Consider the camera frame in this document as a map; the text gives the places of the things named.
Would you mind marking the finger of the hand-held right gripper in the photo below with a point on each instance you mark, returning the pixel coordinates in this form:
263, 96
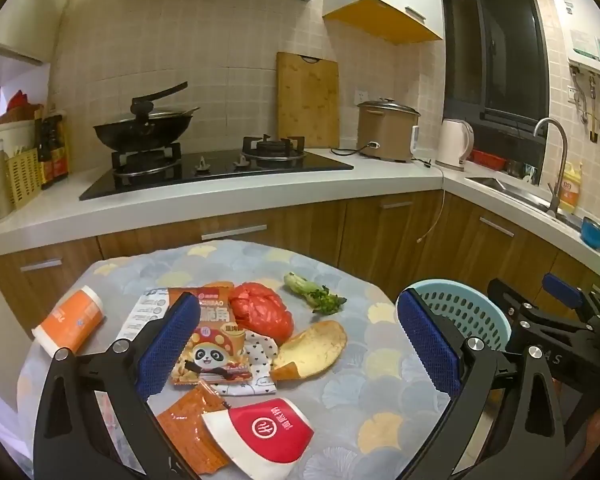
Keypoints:
562, 291
505, 300

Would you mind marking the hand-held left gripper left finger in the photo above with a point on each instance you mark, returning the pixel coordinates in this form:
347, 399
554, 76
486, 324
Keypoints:
167, 345

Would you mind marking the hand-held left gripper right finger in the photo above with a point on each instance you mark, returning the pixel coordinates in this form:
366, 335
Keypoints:
425, 340

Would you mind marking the white striped wrapper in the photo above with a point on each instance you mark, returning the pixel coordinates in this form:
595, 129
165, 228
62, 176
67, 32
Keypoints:
147, 310

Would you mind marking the light blue plastic basket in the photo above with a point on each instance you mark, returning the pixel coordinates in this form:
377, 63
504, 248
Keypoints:
460, 310

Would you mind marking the orange panda snack packet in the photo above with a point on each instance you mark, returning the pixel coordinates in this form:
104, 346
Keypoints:
215, 350

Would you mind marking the orange sauce sachet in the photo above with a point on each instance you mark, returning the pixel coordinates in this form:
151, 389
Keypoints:
185, 425

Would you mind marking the white dotted wrapper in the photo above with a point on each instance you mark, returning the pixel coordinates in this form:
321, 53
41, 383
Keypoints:
260, 355

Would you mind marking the red plastic bag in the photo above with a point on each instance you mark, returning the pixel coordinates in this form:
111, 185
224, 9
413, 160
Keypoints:
260, 310

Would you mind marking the orange and white paper cup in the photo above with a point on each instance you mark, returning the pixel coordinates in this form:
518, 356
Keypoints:
72, 317

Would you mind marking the orange fruit peel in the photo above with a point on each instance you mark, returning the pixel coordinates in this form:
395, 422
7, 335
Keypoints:
310, 350

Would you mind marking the red and white paper cup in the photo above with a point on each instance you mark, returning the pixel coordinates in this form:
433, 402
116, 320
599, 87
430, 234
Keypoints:
265, 430

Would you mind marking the green leafy vegetable scrap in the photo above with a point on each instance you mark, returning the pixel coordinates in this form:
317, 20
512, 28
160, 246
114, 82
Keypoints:
305, 287

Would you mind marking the blue bowl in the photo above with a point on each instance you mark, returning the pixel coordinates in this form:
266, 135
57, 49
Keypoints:
594, 232

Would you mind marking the yellow dish soap bottle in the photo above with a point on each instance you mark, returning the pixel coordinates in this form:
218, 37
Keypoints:
571, 190

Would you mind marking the steel kitchen sink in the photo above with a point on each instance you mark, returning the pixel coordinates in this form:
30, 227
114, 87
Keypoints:
510, 187

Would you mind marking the steel kitchen faucet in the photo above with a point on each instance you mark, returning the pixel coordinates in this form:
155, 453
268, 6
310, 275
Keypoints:
560, 170

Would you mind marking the red plastic basket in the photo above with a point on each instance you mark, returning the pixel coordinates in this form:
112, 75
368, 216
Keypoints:
487, 160

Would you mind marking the white electric kettle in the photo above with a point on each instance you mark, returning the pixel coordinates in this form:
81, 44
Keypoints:
452, 145

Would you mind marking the black glass gas stove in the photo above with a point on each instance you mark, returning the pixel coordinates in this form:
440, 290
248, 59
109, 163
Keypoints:
220, 170

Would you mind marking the water heater pipes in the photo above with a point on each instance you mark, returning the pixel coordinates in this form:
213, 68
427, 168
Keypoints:
592, 105

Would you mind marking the brown rice cooker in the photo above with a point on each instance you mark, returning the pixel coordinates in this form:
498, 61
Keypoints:
385, 132

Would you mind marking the black wok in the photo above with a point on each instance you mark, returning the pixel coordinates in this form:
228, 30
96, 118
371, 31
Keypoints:
140, 135

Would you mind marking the dark sauce bottle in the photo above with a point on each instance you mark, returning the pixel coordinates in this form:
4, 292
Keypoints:
61, 155
46, 160

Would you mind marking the yellow plastic basket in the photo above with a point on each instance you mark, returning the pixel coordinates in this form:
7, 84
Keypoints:
24, 180

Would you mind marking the wooden cutting board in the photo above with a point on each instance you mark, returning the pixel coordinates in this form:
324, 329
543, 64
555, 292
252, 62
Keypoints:
307, 105

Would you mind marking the white storage container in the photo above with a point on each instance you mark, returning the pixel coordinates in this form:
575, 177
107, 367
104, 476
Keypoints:
10, 132

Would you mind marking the white wall water heater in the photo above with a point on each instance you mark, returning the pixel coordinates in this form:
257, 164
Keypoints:
585, 25

